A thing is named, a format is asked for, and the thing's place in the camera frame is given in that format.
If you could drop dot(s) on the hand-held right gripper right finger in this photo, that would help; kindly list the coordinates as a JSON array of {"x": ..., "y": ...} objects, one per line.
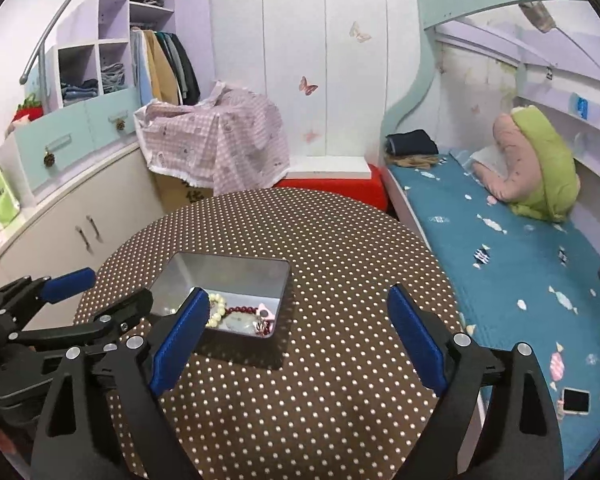
[{"x": 417, "y": 345}]

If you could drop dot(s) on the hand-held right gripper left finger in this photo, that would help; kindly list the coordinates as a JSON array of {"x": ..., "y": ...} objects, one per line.
[{"x": 180, "y": 345}]

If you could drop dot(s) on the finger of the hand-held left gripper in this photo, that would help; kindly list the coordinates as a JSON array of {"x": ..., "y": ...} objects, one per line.
[
  {"x": 125, "y": 310},
  {"x": 70, "y": 282}
]

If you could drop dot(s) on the pale green jade pendant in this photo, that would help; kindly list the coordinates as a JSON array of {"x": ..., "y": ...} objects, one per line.
[{"x": 240, "y": 321}]

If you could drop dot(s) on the pink star hair clip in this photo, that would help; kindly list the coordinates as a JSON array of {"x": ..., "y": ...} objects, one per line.
[{"x": 266, "y": 314}]

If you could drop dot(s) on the silver metal tin box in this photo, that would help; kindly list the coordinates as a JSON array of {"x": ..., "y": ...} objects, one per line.
[{"x": 240, "y": 275}]

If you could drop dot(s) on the cream cabinet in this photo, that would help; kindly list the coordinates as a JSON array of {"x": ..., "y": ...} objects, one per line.
[{"x": 55, "y": 230}]

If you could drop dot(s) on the green shopping bag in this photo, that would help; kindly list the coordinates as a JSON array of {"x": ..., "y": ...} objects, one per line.
[{"x": 0, "y": 195}]

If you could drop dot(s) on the blue candy print bed sheet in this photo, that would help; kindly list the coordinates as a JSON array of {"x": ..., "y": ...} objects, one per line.
[{"x": 505, "y": 270}]

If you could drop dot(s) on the brown polka dot tablecloth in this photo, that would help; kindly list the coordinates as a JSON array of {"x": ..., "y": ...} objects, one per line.
[{"x": 330, "y": 270}]

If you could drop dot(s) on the pinecone drawer knob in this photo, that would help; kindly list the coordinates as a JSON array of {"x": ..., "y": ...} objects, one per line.
[
  {"x": 50, "y": 159},
  {"x": 120, "y": 124}
]

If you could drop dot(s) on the brown cardboard box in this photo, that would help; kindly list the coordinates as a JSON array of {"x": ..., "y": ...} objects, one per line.
[{"x": 180, "y": 192}]

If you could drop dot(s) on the teal drawer unit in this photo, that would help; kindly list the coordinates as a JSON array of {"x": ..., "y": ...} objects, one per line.
[{"x": 80, "y": 135}]

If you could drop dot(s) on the smartphone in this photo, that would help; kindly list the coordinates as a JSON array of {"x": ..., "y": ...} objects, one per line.
[{"x": 576, "y": 401}]

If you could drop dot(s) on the red ottoman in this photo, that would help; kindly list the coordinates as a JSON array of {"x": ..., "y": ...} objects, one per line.
[{"x": 340, "y": 190}]

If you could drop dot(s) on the red and green plush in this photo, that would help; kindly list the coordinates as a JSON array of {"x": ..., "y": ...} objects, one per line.
[{"x": 27, "y": 109}]

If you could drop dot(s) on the folded tan cloth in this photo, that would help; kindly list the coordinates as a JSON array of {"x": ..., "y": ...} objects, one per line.
[{"x": 420, "y": 160}]

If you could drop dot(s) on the pink checked cloth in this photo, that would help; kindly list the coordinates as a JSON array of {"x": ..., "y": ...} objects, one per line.
[{"x": 205, "y": 140}]

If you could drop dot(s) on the folded blue jeans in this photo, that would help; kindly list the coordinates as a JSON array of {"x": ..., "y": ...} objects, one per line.
[{"x": 80, "y": 92}]

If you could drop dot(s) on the white pillow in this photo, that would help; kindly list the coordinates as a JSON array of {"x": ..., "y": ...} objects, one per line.
[{"x": 485, "y": 160}]

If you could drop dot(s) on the white low platform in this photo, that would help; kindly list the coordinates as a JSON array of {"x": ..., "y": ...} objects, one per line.
[{"x": 325, "y": 166}]

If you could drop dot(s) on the folded dark clothes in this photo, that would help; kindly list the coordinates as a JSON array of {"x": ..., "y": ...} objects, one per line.
[{"x": 412, "y": 142}]

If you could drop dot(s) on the folded light denim clothes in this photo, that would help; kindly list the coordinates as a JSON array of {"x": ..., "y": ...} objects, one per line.
[{"x": 113, "y": 77}]

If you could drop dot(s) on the pink and green plush toy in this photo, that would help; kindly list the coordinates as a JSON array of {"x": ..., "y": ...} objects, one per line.
[{"x": 535, "y": 160}]

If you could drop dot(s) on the faint pink butterfly sticker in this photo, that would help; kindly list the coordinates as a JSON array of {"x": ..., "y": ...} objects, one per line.
[{"x": 310, "y": 135}]

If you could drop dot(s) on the row of hanging clothes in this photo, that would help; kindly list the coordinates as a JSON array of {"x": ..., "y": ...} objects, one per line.
[{"x": 165, "y": 65}]

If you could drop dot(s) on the lilac shelving unit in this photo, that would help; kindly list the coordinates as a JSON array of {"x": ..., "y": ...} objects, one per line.
[{"x": 115, "y": 15}]

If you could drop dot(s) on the dark pink butterfly sticker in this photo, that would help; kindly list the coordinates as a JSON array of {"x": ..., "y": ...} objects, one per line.
[{"x": 308, "y": 85}]

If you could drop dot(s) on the blue card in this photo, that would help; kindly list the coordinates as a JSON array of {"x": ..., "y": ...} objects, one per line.
[{"x": 579, "y": 106}]

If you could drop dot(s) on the pale orange butterfly sticker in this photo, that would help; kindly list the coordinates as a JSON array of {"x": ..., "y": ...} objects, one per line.
[{"x": 360, "y": 32}]

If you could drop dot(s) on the white wardrobe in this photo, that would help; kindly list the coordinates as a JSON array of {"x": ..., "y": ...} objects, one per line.
[{"x": 305, "y": 35}]

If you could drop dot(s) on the grey hanging pouch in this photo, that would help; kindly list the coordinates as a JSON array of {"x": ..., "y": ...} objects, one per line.
[{"x": 540, "y": 17}]

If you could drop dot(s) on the curved metal rail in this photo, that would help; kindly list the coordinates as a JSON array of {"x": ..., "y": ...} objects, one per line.
[{"x": 45, "y": 40}]

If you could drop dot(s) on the teal bunk bed frame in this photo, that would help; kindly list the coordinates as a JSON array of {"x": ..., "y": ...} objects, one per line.
[{"x": 430, "y": 35}]

